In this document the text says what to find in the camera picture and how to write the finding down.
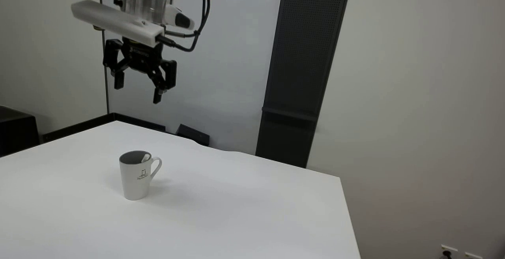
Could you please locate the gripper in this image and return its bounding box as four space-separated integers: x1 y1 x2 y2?
103 37 178 105

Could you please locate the black box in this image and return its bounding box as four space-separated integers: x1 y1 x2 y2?
175 123 211 147

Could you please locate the white mug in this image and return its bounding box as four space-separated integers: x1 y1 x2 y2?
119 150 163 201

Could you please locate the black cabinet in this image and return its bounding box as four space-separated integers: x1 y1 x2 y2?
0 105 40 158

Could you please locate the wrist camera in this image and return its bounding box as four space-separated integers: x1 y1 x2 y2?
71 0 165 49

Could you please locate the dark perforated wall panel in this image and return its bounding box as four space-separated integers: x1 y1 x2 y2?
255 0 355 169

